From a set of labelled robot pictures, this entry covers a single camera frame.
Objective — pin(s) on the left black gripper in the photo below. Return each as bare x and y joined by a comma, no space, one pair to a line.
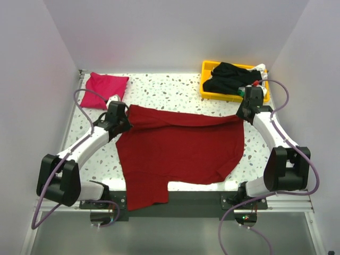
127,125

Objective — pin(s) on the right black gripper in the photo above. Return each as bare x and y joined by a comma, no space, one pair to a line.
239,113

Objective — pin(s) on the dark red t shirt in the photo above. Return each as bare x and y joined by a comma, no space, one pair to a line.
164,147

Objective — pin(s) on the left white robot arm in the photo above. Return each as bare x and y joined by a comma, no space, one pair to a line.
59,176

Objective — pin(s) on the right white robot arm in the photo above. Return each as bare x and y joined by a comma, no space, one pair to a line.
287,168

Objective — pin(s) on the green t shirt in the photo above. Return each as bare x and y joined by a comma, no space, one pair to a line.
241,93

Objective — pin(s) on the folded pink t shirt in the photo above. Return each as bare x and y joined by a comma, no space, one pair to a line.
104,85

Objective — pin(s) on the black t shirt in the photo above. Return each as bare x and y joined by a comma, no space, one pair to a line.
224,79

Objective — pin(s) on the white t shirt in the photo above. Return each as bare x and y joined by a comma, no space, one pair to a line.
249,75

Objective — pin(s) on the yellow plastic bin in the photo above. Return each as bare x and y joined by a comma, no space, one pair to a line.
208,66

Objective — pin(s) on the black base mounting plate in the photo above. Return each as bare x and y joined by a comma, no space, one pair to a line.
181,204

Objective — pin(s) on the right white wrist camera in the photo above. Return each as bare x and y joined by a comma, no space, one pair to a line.
259,84

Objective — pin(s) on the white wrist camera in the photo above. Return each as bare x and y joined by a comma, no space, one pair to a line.
259,84
113,98

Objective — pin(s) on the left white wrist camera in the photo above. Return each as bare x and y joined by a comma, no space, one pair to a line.
113,98

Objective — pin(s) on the aluminium frame rail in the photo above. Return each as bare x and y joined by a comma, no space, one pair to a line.
49,203

